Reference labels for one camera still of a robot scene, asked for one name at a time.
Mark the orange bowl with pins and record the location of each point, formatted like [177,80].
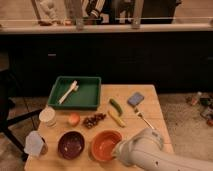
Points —
[103,144]

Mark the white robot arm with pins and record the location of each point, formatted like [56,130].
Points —
[145,150]

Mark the green plastic tray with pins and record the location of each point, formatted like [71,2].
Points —
[86,97]

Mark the green cucumber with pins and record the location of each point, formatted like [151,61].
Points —
[116,106]

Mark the white dish brush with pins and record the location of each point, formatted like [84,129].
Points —
[73,87]

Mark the blue sponge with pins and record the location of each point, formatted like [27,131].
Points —
[135,99]

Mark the yellow banana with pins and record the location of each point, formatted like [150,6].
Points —
[117,119]

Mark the bunch of red grapes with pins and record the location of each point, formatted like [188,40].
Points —
[92,121]

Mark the silver fork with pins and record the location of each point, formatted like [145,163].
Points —
[139,114]

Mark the orange peach fruit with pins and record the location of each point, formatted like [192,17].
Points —
[74,119]

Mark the dark purple bowl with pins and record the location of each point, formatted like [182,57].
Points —
[71,145]

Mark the translucent plastic container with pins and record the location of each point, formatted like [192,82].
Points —
[35,145]

